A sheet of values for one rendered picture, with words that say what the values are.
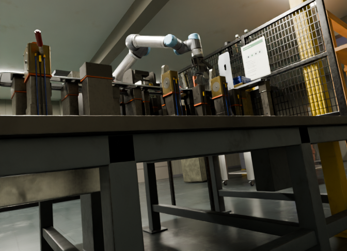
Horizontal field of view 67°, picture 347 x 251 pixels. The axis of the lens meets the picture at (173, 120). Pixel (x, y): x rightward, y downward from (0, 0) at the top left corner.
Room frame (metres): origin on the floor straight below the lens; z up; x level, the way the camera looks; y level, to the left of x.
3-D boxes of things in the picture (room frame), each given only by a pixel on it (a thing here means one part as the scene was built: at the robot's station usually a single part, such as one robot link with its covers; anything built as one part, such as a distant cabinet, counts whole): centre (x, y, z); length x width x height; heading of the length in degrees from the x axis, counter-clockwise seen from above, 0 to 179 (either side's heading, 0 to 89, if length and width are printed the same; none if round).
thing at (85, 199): (2.00, 0.57, 0.33); 0.31 x 0.31 x 0.66; 34
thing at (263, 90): (1.55, -0.57, 0.84); 0.05 x 0.05 x 0.29; 38
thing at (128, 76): (1.69, 0.20, 0.94); 0.18 x 0.13 x 0.49; 128
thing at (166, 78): (1.35, -0.02, 0.87); 0.12 x 0.07 x 0.35; 38
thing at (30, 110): (0.94, 0.49, 0.88); 0.14 x 0.09 x 0.36; 38
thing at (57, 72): (1.59, 0.54, 1.16); 0.37 x 0.14 x 0.02; 128
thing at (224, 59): (1.91, -0.43, 1.17); 0.12 x 0.01 x 0.34; 38
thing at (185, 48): (1.72, -0.11, 1.35); 0.11 x 0.11 x 0.08; 58
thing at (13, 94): (1.08, 0.64, 0.84); 0.12 x 0.05 x 0.29; 38
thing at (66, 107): (1.21, 0.48, 0.84); 0.12 x 0.05 x 0.29; 38
